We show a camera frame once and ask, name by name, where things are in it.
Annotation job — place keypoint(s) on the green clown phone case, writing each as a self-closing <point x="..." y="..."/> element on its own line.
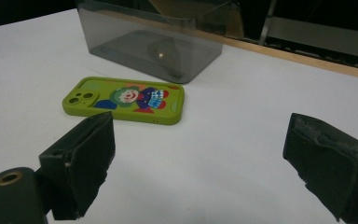
<point x="127" y="100"/>

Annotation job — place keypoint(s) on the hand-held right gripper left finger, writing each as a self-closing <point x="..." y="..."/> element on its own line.
<point x="80" y="161"/>

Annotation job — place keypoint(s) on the smoky transparent plastic box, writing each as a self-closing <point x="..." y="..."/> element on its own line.
<point x="155" y="40"/>

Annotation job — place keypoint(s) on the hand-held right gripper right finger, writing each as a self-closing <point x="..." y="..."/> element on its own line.
<point x="329" y="158"/>

